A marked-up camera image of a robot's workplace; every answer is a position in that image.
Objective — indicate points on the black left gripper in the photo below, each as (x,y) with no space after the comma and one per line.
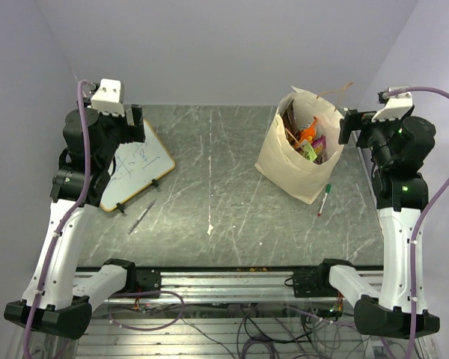
(131,132)

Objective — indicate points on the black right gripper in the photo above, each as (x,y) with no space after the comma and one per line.
(355,120)

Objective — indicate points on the purple grape candy bag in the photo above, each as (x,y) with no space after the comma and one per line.
(319,147)

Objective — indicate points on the orange snack packet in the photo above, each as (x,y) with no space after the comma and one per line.
(308,132)

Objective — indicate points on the small light green packet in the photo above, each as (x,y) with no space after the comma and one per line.
(308,151)

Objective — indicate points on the beige paper bag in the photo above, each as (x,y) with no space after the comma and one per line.
(280,163)

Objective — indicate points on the brown snack bag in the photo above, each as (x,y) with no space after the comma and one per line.
(291,128)

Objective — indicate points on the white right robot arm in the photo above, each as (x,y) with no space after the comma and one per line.
(398,150)

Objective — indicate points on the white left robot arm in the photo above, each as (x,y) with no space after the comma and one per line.
(52,304)

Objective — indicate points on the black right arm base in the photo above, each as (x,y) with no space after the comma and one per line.
(314,282)

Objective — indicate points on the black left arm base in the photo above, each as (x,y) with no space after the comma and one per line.
(146,280)

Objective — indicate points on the yellow framed whiteboard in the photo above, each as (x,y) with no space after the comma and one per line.
(138,165)

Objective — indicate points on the red green marker pen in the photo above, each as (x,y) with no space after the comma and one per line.
(325,196)

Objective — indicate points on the purple pen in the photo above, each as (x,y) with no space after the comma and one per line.
(140,217)

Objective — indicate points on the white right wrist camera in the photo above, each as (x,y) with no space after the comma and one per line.
(396,100)

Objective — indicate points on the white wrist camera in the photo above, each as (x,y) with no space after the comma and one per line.
(108,98)
(396,100)

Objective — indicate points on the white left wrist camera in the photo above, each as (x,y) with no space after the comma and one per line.
(108,98)

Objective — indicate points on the aluminium table frame rail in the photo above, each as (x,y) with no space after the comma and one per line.
(219,285)

